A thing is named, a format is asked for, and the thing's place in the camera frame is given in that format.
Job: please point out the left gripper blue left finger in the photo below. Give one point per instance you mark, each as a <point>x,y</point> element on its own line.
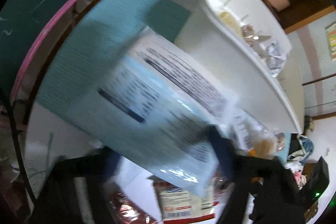
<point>111,162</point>

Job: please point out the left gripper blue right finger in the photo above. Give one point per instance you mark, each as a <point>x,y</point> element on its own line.
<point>224,152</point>

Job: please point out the yellow puffs snack tray pack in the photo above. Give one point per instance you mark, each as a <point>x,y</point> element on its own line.
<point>252,138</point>

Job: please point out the large clear blue-white snack bag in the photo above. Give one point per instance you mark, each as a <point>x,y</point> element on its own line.
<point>155,107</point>

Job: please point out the white red-edged snack bag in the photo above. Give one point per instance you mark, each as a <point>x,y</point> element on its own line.
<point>181,206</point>

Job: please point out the white silver packet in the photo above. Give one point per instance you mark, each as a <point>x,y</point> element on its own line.
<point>273,54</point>

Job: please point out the dark dried fruit packet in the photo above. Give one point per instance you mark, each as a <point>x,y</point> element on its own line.
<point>249,35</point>

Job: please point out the yellow crackers clear packet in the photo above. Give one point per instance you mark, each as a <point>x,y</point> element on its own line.
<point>228,19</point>

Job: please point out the dark red sachet packet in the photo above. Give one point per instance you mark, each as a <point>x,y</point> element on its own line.
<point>126,212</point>

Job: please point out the white plastic storage bin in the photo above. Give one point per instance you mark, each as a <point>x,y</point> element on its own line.
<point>275,101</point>

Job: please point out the teal table runner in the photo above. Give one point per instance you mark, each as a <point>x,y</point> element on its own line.
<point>97,42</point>

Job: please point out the colourful wall poster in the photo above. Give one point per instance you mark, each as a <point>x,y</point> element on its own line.
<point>331,39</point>

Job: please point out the green chalkboard pink frame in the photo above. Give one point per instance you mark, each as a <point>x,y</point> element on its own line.
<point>24,25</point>

